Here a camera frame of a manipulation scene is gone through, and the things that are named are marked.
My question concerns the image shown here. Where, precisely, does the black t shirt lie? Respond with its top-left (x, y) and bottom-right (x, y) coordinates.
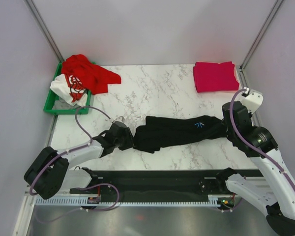
top-left (133, 116), bottom-right (227, 153)

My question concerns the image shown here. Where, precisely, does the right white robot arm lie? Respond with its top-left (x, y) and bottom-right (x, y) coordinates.
top-left (215, 101), bottom-right (295, 236)

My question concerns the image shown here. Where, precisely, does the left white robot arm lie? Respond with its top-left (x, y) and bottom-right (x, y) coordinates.
top-left (24, 121), bottom-right (134, 200)

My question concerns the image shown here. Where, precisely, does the white red printed t shirt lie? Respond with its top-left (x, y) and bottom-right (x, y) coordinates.
top-left (50, 74), bottom-right (88, 106)

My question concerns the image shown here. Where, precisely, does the green plastic bin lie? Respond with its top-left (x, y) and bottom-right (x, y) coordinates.
top-left (43, 62), bottom-right (92, 116)

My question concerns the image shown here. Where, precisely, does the folded pink t shirt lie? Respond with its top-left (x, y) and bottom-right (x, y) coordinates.
top-left (193, 61), bottom-right (239, 93)

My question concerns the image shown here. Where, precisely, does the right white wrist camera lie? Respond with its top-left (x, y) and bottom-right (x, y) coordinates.
top-left (241, 87), bottom-right (264, 115)

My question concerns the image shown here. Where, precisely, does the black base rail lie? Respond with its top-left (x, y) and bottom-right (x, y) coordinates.
top-left (68, 168), bottom-right (246, 204)

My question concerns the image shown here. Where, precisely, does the right aluminium frame post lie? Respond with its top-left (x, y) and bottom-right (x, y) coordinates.
top-left (238, 0), bottom-right (285, 72)

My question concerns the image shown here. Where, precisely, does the aluminium frame post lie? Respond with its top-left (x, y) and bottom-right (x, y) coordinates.
top-left (238, 0), bottom-right (285, 72)
top-left (24, 0), bottom-right (64, 62)

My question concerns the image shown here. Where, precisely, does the blue grey cable duct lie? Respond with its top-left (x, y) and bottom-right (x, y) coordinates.
top-left (34, 195), bottom-right (220, 207)

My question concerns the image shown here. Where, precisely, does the left aluminium frame post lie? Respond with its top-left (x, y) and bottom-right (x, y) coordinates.
top-left (24, 0), bottom-right (64, 62)

